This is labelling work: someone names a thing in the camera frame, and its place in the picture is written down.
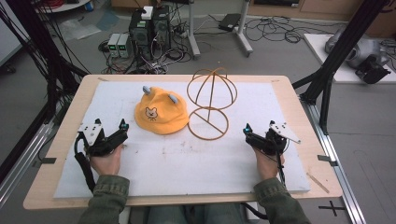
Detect blue-grey floor sheet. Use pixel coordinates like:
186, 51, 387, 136
95, 9, 121, 33

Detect white floor board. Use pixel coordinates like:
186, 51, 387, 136
303, 33, 396, 85

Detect clear plastic sheet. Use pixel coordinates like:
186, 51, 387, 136
58, 18, 103, 42

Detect orange wire hat stand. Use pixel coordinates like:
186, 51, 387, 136
186, 67, 239, 142

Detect grey power supply unit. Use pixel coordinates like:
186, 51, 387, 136
106, 33, 121, 59
117, 33, 133, 59

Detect yellow bear-ear hat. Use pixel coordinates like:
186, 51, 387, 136
134, 86, 191, 135

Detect tangle of cables by computers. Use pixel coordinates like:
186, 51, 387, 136
97, 29, 194, 76

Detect thin wooden stick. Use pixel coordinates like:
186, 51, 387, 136
305, 172, 331, 194

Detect flat black box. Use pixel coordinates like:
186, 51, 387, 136
218, 12, 243, 33

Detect white box on computer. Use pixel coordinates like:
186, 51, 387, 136
140, 6, 154, 21

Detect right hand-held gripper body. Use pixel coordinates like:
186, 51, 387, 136
244, 122, 302, 157

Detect person's legs in jeans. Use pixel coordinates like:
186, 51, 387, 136
144, 203, 251, 224

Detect grey and black robot device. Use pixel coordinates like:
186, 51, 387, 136
324, 27, 392, 85

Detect person's left hand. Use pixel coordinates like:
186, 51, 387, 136
89, 145, 123, 177

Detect black metal frame post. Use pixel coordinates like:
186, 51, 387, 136
0, 0, 90, 185
291, 0, 390, 136

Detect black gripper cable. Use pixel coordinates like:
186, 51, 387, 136
271, 136, 288, 189
73, 133, 97, 194

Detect grey desk leg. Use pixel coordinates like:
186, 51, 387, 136
186, 0, 202, 61
234, 0, 254, 58

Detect tangle of black floor cables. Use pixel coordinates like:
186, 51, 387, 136
244, 14, 344, 45

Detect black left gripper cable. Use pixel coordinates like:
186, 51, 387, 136
73, 133, 97, 194

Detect aluminium rail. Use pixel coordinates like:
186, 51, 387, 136
299, 94, 368, 224
0, 119, 60, 208

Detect person's right hand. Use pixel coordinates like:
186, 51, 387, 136
252, 147, 286, 182

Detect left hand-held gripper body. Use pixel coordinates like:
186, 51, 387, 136
77, 122, 129, 157

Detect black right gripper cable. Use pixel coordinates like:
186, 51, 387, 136
271, 136, 288, 189

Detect black computer tower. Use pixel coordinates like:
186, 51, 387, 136
151, 5, 172, 52
128, 8, 154, 62

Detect white foam mat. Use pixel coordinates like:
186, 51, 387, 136
52, 80, 312, 200

